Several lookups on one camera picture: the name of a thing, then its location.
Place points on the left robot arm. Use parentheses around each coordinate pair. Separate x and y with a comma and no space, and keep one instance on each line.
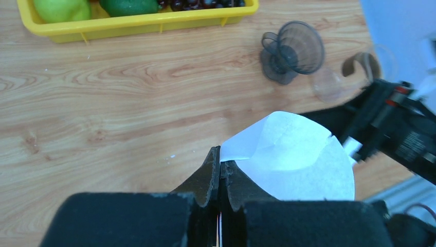
(219,205)

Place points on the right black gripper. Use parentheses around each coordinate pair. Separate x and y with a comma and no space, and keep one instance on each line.
(384,118)

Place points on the yellow plastic tray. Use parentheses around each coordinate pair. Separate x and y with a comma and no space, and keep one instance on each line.
(102,26)

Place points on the dark purple grapes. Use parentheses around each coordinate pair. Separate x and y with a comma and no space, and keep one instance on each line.
(185,5)

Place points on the dark green avocado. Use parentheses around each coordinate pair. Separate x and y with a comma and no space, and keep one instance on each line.
(118,8)

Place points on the light green apple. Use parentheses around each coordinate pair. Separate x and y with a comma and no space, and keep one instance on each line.
(58,11)

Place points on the white paper coffee filter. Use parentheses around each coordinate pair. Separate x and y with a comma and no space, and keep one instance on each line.
(292,158)

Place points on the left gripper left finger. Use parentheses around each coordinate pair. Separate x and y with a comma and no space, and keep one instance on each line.
(186,216)

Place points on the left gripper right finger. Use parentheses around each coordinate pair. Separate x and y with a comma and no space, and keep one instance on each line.
(252,217)

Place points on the clear glass carafe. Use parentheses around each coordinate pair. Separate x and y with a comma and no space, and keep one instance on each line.
(343,78)

